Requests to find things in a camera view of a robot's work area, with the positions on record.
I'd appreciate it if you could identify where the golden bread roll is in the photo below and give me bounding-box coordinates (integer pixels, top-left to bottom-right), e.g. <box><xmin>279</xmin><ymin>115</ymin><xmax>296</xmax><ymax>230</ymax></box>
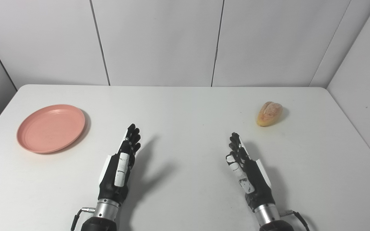
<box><xmin>257</xmin><ymin>101</ymin><xmax>283</xmax><ymax>127</ymax></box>

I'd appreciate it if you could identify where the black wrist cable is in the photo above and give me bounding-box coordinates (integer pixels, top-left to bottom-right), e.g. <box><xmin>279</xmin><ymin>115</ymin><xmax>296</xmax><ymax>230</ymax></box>
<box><xmin>71</xmin><ymin>208</ymin><xmax>95</xmax><ymax>231</ymax></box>
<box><xmin>280</xmin><ymin>210</ymin><xmax>310</xmax><ymax>231</ymax></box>

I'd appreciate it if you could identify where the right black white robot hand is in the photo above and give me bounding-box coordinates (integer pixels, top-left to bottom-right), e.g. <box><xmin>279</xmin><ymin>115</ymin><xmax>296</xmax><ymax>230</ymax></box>
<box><xmin>226</xmin><ymin>132</ymin><xmax>275</xmax><ymax>212</ymax></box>

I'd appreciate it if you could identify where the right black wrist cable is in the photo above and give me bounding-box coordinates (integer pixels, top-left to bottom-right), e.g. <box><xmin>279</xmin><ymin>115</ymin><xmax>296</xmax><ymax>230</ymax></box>
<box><xmin>280</xmin><ymin>210</ymin><xmax>310</xmax><ymax>231</ymax></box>

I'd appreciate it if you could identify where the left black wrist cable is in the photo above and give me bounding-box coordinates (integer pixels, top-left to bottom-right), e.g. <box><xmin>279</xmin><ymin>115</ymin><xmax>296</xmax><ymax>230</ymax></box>
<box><xmin>71</xmin><ymin>208</ymin><xmax>95</xmax><ymax>231</ymax></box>

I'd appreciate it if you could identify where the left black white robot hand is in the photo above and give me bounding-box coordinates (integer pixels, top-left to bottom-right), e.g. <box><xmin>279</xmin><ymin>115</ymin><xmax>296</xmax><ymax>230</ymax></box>
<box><xmin>98</xmin><ymin>124</ymin><xmax>141</xmax><ymax>204</ymax></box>

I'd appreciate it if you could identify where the pink round plate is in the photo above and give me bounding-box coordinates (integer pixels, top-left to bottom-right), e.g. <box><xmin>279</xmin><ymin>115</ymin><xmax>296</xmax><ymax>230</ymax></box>
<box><xmin>17</xmin><ymin>104</ymin><xmax>86</xmax><ymax>154</ymax></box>

